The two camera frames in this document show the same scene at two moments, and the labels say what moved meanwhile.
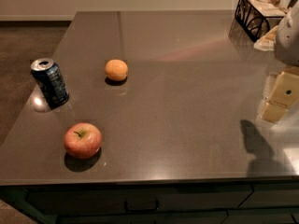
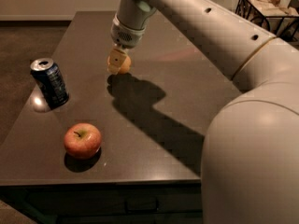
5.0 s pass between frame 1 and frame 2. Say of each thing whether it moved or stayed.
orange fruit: moved
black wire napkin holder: stayed
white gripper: moved
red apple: stayed
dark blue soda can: stayed
